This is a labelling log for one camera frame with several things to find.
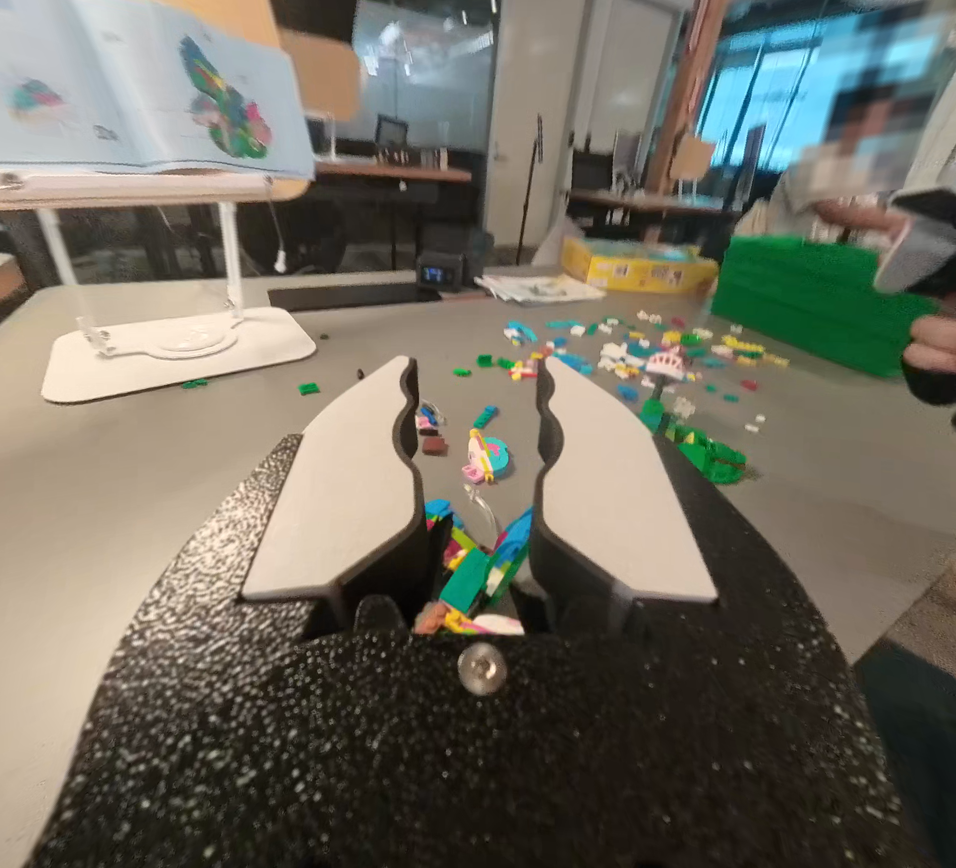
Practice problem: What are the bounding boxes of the clear lego piece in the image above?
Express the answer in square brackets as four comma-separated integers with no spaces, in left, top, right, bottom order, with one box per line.
[463,483,500,537]

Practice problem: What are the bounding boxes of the tan background book stand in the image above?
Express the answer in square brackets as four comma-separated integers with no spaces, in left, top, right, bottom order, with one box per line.
[280,30,364,160]
[670,136,718,202]

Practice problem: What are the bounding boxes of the black tripod stand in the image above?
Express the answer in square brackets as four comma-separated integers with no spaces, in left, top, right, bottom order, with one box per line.
[517,112,545,266]

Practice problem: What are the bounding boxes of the green lego lily pad assembly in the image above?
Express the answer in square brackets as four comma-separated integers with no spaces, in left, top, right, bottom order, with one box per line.
[638,398,748,487]

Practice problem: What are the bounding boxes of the closed instruction booklets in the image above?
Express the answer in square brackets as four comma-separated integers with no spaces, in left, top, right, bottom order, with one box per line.
[474,273,607,306]

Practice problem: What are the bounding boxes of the yellow lego box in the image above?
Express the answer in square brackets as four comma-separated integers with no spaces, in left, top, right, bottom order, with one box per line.
[560,237,721,295]

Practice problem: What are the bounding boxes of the wooden pillar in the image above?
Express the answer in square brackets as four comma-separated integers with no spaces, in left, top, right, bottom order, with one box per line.
[644,0,757,196]

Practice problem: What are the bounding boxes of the person's right hand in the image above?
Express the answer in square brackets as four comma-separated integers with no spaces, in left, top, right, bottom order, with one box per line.
[902,314,956,366]

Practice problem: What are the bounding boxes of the black power station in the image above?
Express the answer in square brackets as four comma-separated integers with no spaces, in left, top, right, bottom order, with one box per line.
[416,250,487,287]

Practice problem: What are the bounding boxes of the white hanging cable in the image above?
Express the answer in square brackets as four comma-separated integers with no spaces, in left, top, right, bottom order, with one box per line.
[263,177,291,274]

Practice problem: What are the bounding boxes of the open lego instruction booklet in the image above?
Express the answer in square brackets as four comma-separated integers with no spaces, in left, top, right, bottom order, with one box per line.
[0,0,315,180]

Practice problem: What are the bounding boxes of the stack of green bins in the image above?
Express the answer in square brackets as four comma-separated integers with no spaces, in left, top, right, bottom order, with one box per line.
[710,233,925,381]

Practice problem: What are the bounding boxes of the long wooden desk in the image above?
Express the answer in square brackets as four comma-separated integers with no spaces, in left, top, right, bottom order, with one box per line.
[314,161,474,185]

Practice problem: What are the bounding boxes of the small pink teal lego assembly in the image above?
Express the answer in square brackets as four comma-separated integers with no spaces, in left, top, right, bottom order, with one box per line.
[465,428,511,486]

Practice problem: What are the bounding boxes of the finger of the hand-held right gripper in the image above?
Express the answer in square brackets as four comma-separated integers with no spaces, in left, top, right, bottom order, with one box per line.
[872,211,956,296]

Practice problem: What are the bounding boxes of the person's white shirt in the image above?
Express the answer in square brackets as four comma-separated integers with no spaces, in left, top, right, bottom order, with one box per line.
[762,69,956,242]

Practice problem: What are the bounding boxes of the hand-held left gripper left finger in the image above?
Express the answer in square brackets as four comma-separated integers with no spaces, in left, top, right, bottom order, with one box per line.
[240,355,433,604]

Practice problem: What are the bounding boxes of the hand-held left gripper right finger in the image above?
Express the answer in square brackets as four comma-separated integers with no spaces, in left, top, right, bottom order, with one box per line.
[532,356,719,604]

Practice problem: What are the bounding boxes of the pile of loose lego bricks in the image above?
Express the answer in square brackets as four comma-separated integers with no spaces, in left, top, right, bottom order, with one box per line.
[452,312,793,436]

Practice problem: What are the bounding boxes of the colourful lego butterfly assembly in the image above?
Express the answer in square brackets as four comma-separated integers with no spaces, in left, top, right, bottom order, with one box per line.
[414,498,535,638]

